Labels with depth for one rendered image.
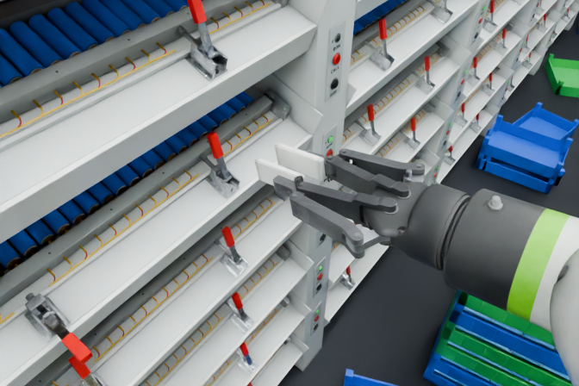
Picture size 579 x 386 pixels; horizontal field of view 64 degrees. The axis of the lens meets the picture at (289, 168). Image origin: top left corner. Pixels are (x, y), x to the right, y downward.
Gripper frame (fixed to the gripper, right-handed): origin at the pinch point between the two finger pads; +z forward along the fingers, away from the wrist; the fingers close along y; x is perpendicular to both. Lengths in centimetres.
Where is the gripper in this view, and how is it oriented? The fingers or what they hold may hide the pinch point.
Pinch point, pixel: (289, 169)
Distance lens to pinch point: 53.4
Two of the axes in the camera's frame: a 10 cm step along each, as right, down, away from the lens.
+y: 6.3, -5.3, 5.6
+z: -7.6, -2.9, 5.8
